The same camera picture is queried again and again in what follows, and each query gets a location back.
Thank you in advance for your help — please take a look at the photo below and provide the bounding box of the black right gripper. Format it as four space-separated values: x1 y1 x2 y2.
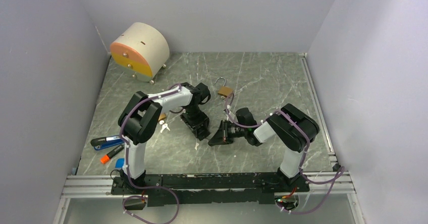
209 119 247 145

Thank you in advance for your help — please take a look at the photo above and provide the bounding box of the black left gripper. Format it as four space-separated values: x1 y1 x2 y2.
180 105 209 136

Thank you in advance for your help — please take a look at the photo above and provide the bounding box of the black padlock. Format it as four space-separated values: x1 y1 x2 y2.
195 127 210 141

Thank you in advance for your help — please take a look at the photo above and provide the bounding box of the large brass padlock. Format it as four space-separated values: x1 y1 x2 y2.
215 77 234 99

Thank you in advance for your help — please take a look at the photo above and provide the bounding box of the small brass padlock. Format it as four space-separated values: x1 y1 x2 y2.
158 113 167 124

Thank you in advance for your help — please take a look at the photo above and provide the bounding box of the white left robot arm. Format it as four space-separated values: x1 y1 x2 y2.
118 82 211 194

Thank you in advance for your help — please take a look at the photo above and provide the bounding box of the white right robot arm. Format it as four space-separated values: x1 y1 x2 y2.
208 103 320 191

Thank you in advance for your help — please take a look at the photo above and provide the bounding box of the blue round cap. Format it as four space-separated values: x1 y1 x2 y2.
115 158 125 169

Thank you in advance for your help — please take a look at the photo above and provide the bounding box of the round cream drawer cabinet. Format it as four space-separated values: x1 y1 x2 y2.
110 22 170 84

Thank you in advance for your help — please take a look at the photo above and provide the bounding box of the orange black marker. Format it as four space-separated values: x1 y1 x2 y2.
100 144 124 164

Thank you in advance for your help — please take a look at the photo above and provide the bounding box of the blue usb stick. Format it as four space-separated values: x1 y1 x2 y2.
90 135 124 151

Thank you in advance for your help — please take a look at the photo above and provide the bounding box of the black base frame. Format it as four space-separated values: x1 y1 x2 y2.
111 171 310 207

